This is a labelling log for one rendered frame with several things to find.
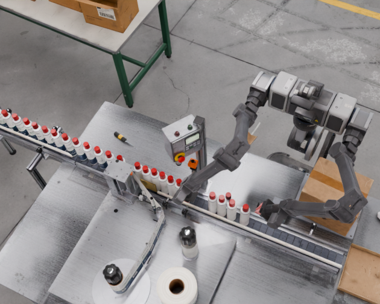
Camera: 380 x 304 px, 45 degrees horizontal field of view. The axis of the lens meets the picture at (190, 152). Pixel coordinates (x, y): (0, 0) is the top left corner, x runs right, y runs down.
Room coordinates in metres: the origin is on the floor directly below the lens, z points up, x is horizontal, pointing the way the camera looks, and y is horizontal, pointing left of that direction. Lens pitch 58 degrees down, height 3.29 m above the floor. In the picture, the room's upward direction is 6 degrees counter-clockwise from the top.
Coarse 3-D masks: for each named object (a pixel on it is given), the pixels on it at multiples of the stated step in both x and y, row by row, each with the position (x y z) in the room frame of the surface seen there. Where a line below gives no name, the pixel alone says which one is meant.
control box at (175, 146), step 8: (184, 120) 1.31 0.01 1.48; (192, 120) 1.30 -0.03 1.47; (168, 128) 1.27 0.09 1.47; (176, 128) 1.26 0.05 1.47; (184, 128) 1.26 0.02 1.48; (200, 128) 1.25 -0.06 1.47; (168, 136) 1.22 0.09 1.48; (184, 136) 1.22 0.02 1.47; (200, 136) 1.25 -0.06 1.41; (168, 144) 1.21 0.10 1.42; (176, 144) 1.19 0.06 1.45; (184, 144) 1.21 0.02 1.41; (200, 144) 1.24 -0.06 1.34; (168, 152) 1.23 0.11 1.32; (176, 152) 1.19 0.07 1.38; (184, 152) 1.21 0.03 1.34; (192, 152) 1.22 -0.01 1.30; (176, 160) 1.18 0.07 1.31
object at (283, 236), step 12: (96, 168) 1.44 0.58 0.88; (156, 192) 1.24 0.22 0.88; (204, 204) 1.13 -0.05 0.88; (240, 228) 0.96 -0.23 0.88; (252, 228) 0.95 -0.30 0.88; (264, 228) 0.95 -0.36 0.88; (288, 240) 0.86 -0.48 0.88; (300, 240) 0.86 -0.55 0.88; (300, 252) 0.79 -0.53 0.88; (312, 252) 0.78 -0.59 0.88; (324, 252) 0.78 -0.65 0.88; (336, 252) 0.77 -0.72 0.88
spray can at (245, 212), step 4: (244, 204) 1.01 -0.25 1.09; (244, 208) 0.99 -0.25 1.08; (248, 208) 0.98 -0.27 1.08; (240, 212) 1.00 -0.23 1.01; (244, 212) 0.98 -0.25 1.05; (248, 212) 0.98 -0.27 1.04; (240, 216) 0.99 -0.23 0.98; (244, 216) 0.97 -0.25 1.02; (248, 216) 0.97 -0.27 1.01; (240, 220) 0.99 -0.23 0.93; (244, 220) 0.97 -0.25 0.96; (248, 220) 0.98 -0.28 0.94; (244, 224) 0.97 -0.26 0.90
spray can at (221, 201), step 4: (220, 196) 1.07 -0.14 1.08; (220, 200) 1.05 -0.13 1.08; (224, 200) 1.06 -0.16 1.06; (220, 204) 1.04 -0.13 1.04; (224, 204) 1.04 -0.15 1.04; (220, 208) 1.04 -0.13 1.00; (224, 208) 1.04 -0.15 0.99; (220, 212) 1.04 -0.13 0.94; (224, 212) 1.04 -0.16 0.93; (224, 216) 1.04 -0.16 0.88
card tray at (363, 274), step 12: (348, 252) 0.78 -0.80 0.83; (360, 252) 0.77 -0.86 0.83; (372, 252) 0.75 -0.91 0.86; (348, 264) 0.71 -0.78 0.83; (360, 264) 0.70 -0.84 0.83; (372, 264) 0.70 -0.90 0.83; (348, 276) 0.65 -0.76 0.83; (360, 276) 0.64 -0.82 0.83; (372, 276) 0.64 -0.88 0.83; (348, 288) 0.59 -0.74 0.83; (360, 288) 0.58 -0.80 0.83; (372, 288) 0.57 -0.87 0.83; (372, 300) 0.51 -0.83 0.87
